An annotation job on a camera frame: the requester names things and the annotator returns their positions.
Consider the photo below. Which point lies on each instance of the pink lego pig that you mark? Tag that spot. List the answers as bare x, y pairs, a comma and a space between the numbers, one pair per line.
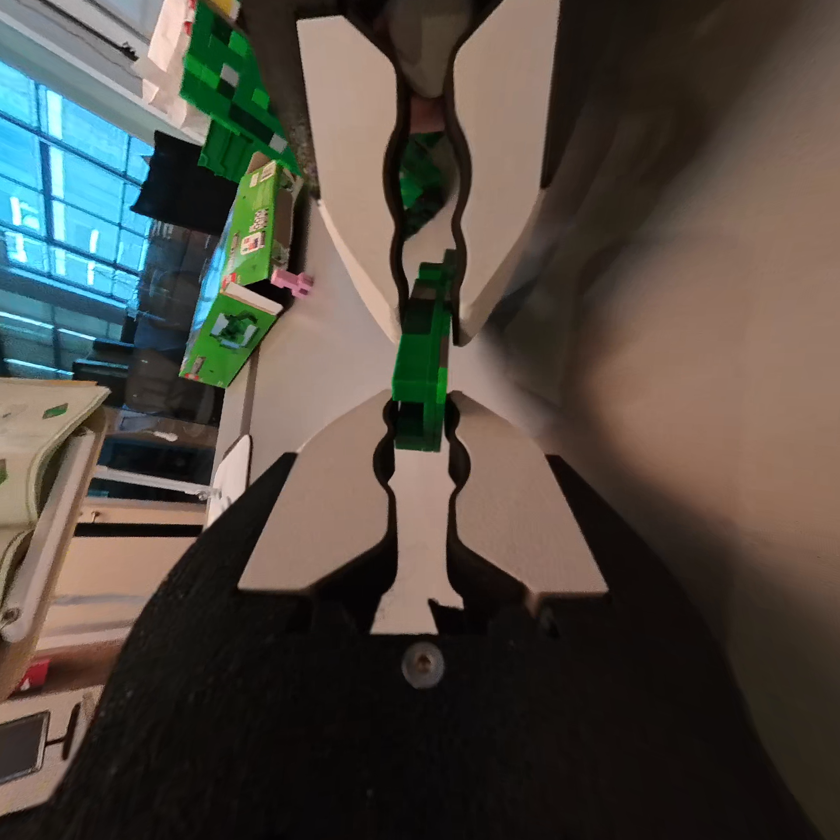
292, 282

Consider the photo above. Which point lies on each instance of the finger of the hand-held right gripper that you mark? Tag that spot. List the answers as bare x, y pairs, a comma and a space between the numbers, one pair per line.
505, 164
348, 164

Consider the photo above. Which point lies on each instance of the green lego set box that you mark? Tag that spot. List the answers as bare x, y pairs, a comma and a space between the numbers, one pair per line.
243, 262

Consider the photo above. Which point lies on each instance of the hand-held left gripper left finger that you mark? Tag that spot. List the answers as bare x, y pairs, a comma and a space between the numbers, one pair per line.
321, 518

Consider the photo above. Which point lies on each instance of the green lego creeper figure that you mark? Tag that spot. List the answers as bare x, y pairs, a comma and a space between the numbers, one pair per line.
223, 65

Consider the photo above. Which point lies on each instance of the open instruction booklet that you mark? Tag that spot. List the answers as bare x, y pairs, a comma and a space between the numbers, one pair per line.
33, 426

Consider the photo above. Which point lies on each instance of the green lego panel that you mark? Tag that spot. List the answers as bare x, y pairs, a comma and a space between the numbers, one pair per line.
420, 367

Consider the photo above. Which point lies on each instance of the crumpled white paper bag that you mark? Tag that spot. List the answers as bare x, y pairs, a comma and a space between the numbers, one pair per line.
167, 52

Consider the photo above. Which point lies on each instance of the white book stand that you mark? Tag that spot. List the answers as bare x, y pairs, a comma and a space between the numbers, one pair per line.
46, 525

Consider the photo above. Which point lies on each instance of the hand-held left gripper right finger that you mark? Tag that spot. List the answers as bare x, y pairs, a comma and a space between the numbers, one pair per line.
525, 518

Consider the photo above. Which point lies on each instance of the window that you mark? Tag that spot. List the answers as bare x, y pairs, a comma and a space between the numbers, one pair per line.
65, 184

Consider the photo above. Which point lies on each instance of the person's right hand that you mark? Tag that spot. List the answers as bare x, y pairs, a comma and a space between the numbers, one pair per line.
428, 113

